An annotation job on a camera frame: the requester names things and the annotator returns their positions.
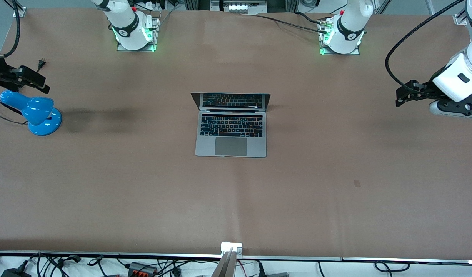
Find silver grey laptop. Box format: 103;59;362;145
191;92;271;158

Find blue desk lamp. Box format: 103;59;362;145
0;90;62;136

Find black power adapter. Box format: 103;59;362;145
0;265;31;277

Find metal box with white connectors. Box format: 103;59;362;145
210;0;268;15

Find black orange connector block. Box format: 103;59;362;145
127;262;158;276

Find black lamp cord with plug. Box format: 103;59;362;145
0;58;48;125

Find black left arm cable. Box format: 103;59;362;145
385;0;467;93

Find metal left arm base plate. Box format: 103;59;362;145
319;17;361;56

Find short black base cable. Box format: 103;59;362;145
295;12;330;27

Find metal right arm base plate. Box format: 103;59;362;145
116;11;162;52

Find long black base cable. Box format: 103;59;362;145
255;14;329;33

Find black looped cable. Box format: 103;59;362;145
374;261;410;273

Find black tangled cable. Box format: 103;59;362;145
28;253;83;277

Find metal table edge rail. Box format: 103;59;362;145
0;251;472;264

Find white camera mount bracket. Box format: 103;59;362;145
221;242;243;257

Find aluminium camera mount bar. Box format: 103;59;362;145
211;248;238;277

